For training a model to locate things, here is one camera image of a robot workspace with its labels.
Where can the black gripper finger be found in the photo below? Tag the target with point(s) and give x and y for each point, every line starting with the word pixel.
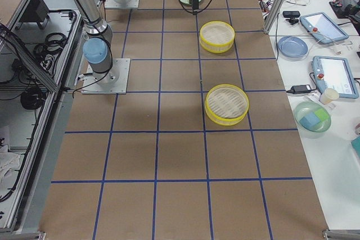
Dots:
pixel 194 4

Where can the yellow steamer basket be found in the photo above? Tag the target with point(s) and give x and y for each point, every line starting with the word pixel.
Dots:
pixel 217 36
pixel 226 104

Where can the black webcam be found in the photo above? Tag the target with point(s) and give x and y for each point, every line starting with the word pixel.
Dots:
pixel 292 17

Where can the blue plate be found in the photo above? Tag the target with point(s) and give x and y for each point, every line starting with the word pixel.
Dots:
pixel 292 47

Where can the teach pendant far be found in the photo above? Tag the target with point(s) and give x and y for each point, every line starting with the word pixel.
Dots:
pixel 322 28

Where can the teach pendant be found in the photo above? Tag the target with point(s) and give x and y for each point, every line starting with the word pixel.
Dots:
pixel 322 28
pixel 335 73

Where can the black power adapter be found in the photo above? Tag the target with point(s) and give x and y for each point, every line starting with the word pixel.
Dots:
pixel 300 89

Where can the teach pendant near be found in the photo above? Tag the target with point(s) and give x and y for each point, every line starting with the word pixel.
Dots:
pixel 335 73

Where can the white paper cup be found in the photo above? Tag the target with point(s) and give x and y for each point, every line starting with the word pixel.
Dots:
pixel 328 95

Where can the green bowl with sponges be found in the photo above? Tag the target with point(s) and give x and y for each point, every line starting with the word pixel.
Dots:
pixel 313 119

